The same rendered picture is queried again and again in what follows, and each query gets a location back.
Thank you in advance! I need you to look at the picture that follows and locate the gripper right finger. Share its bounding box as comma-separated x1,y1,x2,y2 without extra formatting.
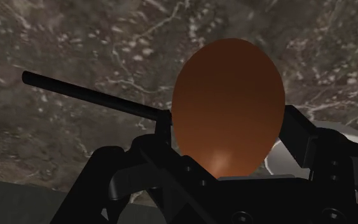
279,104,358,224

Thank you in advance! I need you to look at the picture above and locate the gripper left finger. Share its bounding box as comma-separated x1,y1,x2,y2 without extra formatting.
50,109,217,224

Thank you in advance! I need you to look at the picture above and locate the brown egg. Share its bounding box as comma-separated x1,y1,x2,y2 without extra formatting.
170,38,286,180

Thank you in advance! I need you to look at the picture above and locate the grey bowl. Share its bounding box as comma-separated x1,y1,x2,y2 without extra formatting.
263,120,358,179

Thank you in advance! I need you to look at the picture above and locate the black thin rod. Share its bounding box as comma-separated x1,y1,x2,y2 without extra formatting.
22,70,172,125

